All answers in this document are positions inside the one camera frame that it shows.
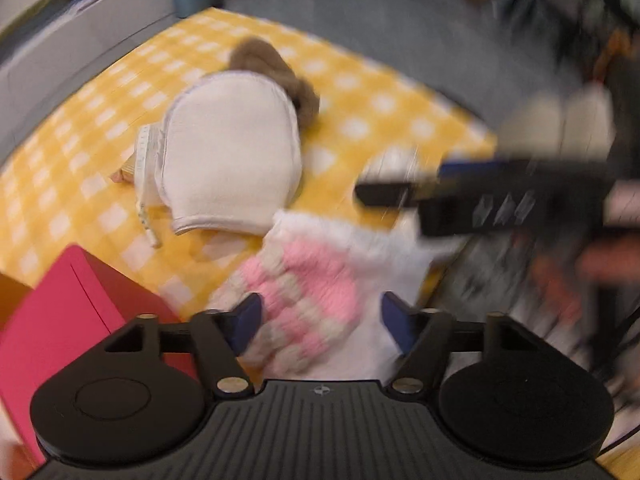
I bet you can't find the pink white knitted item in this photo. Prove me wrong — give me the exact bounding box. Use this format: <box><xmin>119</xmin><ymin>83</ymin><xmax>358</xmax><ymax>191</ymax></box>
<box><xmin>207</xmin><ymin>237</ymin><xmax>363</xmax><ymax>378</ymax></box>

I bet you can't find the white terry slipper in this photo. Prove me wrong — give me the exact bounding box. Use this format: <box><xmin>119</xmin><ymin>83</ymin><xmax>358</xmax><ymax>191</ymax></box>
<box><xmin>134</xmin><ymin>70</ymin><xmax>303</xmax><ymax>246</ymax></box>

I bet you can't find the pink storage box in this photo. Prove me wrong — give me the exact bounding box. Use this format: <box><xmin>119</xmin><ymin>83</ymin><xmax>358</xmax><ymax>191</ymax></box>
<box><xmin>1</xmin><ymin>245</ymin><xmax>179</xmax><ymax>466</ymax></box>

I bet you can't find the orange storage box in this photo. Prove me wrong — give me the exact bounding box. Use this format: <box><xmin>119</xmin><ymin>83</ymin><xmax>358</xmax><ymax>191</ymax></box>
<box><xmin>0</xmin><ymin>273</ymin><xmax>32</xmax><ymax>330</ymax></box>

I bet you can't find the brown plush slipper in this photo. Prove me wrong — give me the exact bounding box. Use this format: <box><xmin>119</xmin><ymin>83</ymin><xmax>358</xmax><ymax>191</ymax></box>
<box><xmin>228</xmin><ymin>37</ymin><xmax>320</xmax><ymax>130</ymax></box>

